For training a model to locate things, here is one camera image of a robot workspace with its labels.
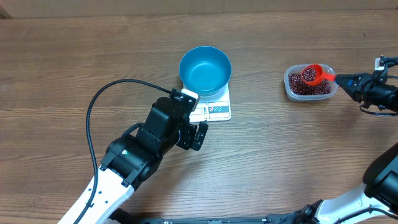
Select red measuring scoop blue handle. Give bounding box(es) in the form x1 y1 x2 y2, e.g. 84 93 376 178
301 64 336 86

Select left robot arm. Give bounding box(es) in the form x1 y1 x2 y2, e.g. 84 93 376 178
60 89 208 223

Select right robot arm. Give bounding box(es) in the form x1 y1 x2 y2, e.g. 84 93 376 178
292 73 397 223

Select white digital kitchen scale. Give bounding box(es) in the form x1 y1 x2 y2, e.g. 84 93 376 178
189 83 231 123

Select red beans in scoop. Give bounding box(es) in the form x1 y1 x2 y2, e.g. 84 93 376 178
301 67 317 82

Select blue plastic bowl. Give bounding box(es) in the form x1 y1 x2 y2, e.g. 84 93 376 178
178 46 233 96

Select clear plastic food container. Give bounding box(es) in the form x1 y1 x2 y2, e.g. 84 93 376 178
284 64 338 101

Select red adzuki beans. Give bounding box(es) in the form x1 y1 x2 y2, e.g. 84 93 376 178
288 73 331 95

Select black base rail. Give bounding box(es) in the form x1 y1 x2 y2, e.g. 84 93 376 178
108 205 312 224

